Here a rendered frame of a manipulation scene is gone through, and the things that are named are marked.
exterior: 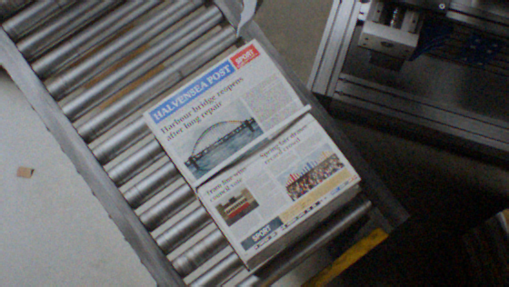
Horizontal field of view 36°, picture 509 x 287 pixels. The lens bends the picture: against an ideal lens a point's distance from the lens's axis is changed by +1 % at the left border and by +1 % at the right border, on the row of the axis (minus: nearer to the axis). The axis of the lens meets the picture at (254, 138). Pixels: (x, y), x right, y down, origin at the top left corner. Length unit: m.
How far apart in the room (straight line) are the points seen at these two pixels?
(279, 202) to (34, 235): 1.28
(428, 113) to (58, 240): 1.26
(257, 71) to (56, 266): 1.25
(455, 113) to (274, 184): 1.08
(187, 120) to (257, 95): 0.15
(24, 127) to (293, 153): 1.38
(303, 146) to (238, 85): 0.18
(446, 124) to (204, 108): 1.10
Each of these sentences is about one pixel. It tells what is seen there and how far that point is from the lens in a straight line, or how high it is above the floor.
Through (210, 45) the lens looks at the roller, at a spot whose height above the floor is 0.80.
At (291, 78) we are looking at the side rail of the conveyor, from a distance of 1.88.
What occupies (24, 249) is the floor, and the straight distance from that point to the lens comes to 2.69.
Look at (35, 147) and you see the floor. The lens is 2.75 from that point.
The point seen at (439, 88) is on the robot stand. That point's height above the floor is 0.21.
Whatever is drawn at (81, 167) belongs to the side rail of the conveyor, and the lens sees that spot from 1.86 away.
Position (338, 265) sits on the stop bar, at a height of 0.82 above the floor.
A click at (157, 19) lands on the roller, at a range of 1.94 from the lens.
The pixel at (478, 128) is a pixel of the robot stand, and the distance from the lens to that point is 2.53.
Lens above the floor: 2.57
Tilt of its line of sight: 75 degrees down
